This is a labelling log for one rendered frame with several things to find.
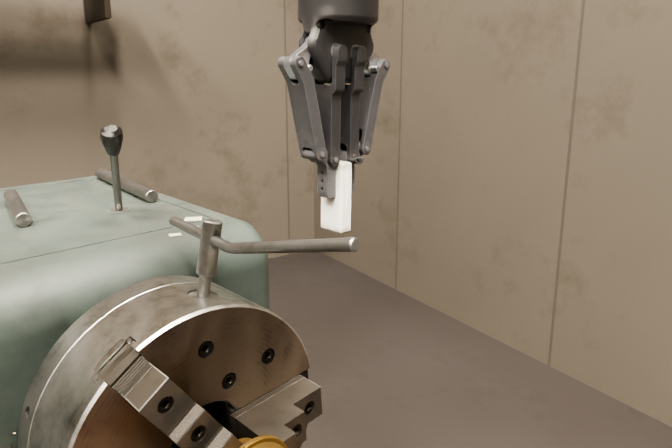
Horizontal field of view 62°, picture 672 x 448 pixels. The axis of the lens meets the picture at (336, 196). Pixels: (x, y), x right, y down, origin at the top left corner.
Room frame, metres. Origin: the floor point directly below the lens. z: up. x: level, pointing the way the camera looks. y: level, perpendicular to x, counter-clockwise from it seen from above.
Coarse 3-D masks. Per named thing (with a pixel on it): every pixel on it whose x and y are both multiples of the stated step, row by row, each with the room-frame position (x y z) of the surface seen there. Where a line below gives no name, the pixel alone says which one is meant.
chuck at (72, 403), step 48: (192, 288) 0.61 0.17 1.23; (96, 336) 0.53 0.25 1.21; (144, 336) 0.51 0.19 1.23; (192, 336) 0.54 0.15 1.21; (240, 336) 0.58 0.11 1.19; (288, 336) 0.63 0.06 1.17; (48, 384) 0.52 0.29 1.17; (96, 384) 0.48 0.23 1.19; (192, 384) 0.53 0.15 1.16; (240, 384) 0.58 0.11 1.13; (48, 432) 0.48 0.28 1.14; (96, 432) 0.46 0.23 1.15; (144, 432) 0.49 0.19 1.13
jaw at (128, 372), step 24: (120, 360) 0.50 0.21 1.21; (144, 360) 0.50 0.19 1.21; (120, 384) 0.48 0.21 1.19; (144, 384) 0.48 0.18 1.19; (168, 384) 0.47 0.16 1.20; (144, 408) 0.46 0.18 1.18; (168, 408) 0.47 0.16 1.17; (192, 408) 0.48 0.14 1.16; (168, 432) 0.47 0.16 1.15; (192, 432) 0.47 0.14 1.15; (216, 432) 0.48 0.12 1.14
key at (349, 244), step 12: (180, 228) 0.65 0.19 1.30; (192, 228) 0.63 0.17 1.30; (216, 240) 0.59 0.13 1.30; (288, 240) 0.50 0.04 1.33; (300, 240) 0.48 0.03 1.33; (312, 240) 0.47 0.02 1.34; (324, 240) 0.46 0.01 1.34; (336, 240) 0.44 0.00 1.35; (348, 240) 0.43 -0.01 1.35; (228, 252) 0.57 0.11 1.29; (240, 252) 0.55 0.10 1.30; (252, 252) 0.53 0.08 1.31; (264, 252) 0.52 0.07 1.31; (276, 252) 0.50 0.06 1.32; (288, 252) 0.49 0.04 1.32; (300, 252) 0.48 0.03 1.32; (312, 252) 0.47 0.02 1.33
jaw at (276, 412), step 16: (288, 384) 0.62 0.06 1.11; (304, 384) 0.62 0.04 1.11; (256, 400) 0.59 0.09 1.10; (272, 400) 0.59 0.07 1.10; (288, 400) 0.59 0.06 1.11; (304, 400) 0.59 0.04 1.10; (320, 400) 0.61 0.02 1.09; (224, 416) 0.58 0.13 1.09; (240, 416) 0.56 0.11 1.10; (256, 416) 0.56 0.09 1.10; (272, 416) 0.56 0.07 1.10; (288, 416) 0.56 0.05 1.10; (304, 416) 0.56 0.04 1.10; (240, 432) 0.55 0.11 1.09; (256, 432) 0.53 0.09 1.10; (272, 432) 0.53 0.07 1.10; (288, 432) 0.53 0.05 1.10; (304, 432) 0.56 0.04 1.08
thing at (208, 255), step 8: (208, 224) 0.60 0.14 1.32; (216, 224) 0.60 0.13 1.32; (208, 232) 0.60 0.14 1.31; (216, 232) 0.60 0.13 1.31; (200, 240) 0.60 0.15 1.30; (208, 240) 0.59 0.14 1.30; (200, 248) 0.60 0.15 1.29; (208, 248) 0.59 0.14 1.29; (216, 248) 0.60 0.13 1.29; (200, 256) 0.59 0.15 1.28; (208, 256) 0.59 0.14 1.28; (216, 256) 0.60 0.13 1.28; (200, 264) 0.59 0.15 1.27; (208, 264) 0.59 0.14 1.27; (216, 264) 0.60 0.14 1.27; (200, 272) 0.59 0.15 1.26; (208, 272) 0.59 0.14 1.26; (200, 280) 0.59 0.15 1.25; (208, 280) 0.59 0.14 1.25; (200, 288) 0.59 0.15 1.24; (208, 288) 0.59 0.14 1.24; (200, 296) 0.59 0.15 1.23; (208, 296) 0.59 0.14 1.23
